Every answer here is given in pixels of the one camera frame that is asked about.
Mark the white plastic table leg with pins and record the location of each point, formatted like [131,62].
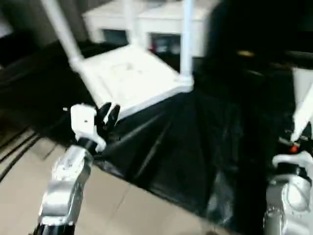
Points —
[187,36]
[63,31]
[130,22]
[302,115]

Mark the white plastic table top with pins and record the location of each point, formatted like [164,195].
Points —
[127,78]

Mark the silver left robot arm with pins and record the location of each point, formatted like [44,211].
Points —
[66,176]

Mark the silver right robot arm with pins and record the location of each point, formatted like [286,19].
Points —
[291,193]

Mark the black work mat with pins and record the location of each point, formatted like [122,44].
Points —
[183,134]

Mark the dark long bar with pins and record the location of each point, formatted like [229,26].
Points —
[298,53]

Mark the grey curtain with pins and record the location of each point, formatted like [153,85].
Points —
[73,14]

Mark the small tan box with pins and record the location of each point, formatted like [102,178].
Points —
[245,53]

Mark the white sideboard cabinet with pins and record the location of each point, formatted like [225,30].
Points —
[166,22]

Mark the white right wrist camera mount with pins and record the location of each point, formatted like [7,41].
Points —
[291,158]

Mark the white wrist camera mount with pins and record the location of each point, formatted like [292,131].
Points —
[83,120]
[291,158]

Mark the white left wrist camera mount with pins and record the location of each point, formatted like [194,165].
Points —
[83,120]

